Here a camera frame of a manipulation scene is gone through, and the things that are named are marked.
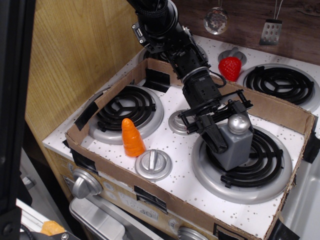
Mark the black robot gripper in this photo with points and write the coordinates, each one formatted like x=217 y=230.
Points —
x=208 y=107

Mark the grey pepper shaker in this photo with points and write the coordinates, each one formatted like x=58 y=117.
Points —
x=239 y=138

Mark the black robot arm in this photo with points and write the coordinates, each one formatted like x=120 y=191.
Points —
x=158 y=30

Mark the silver upper centre knob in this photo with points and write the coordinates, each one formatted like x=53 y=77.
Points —
x=176 y=124

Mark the red toy strawberry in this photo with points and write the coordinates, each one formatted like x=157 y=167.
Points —
x=230 y=68

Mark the front right black burner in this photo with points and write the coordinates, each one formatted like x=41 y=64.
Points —
x=263 y=177

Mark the black burner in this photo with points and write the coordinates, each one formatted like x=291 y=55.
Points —
x=284 y=82
x=263 y=177
x=137 y=103
x=150 y=53

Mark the silver back knob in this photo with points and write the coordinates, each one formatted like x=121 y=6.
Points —
x=234 y=52

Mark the back right black burner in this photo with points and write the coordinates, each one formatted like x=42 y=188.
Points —
x=284 y=82

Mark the silver lower centre knob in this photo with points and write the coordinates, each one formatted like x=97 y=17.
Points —
x=153 y=165

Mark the front left black burner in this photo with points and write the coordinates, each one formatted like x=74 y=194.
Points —
x=137 y=103

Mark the orange toy carrot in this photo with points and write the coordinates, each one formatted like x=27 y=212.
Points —
x=132 y=141

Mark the silver hanging strainer spoon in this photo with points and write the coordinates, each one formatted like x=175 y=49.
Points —
x=216 y=20

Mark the back left black burner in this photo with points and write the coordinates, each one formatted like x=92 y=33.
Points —
x=150 y=53

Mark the silver bottom oven knob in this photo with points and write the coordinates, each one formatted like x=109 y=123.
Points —
x=185 y=233

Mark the silver oven knob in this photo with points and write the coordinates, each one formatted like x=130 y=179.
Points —
x=185 y=233
x=85 y=184

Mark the silver front oven knob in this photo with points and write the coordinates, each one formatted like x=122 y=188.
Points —
x=85 y=184

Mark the orange object bottom left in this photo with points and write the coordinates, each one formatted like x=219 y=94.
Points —
x=50 y=228

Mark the silver oven door handle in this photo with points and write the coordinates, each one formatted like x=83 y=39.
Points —
x=108 y=222

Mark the brown cardboard tray wall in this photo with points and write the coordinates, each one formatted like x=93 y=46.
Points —
x=179 y=199

